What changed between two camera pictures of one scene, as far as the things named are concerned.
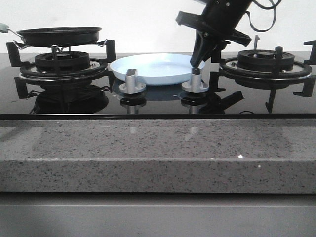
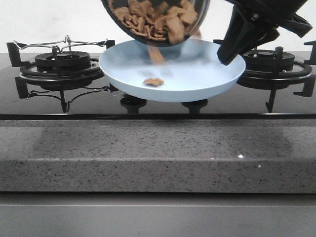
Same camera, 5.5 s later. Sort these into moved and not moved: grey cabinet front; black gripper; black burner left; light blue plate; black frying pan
Moved: black frying pan; light blue plate; black gripper
Not moved: black burner left; grey cabinet front
